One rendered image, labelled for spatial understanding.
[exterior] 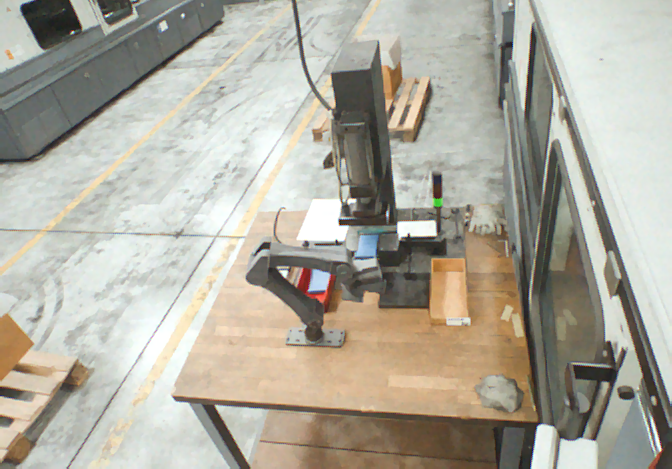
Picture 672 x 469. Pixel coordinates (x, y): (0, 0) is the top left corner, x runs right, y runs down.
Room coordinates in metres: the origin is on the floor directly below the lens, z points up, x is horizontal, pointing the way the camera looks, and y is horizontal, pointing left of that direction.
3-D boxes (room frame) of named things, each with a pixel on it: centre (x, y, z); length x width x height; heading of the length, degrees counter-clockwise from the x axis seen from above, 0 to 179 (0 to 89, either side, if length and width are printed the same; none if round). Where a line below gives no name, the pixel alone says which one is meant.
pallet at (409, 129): (4.60, -0.60, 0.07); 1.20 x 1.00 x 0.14; 157
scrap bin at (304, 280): (1.29, 0.13, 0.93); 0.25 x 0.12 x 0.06; 164
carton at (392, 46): (4.90, -0.68, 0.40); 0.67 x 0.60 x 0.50; 156
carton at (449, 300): (1.12, -0.33, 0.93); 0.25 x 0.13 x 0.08; 164
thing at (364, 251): (1.37, -0.09, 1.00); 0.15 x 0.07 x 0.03; 164
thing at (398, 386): (1.26, -0.03, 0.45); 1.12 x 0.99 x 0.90; 74
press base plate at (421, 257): (1.47, -0.16, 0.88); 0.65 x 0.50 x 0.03; 74
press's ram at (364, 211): (1.47, -0.12, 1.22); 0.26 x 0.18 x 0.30; 164
